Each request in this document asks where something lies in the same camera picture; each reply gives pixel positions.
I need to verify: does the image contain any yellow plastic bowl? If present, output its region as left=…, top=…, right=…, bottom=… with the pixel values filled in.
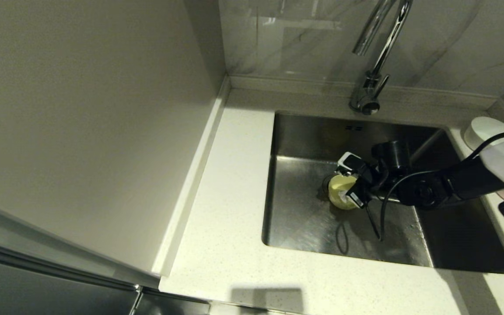
left=328, top=173, right=363, bottom=211

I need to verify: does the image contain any white plastic bowl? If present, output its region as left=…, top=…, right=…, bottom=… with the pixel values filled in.
left=464, top=116, right=504, bottom=152

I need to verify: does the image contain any stainless steel sink basin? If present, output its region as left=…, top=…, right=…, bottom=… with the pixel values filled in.
left=261, top=112, right=504, bottom=275

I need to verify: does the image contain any chrome gooseneck faucet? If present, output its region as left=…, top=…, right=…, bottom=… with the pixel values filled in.
left=349, top=0, right=413, bottom=116

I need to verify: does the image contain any dark steel appliance door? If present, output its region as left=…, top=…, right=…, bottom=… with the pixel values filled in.
left=0, top=234, right=211, bottom=315

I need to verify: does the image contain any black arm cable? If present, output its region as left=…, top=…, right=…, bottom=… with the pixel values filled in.
left=365, top=130, right=504, bottom=242

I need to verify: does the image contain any chrome appliance door handle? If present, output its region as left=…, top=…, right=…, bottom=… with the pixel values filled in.
left=129, top=283, right=144, bottom=315

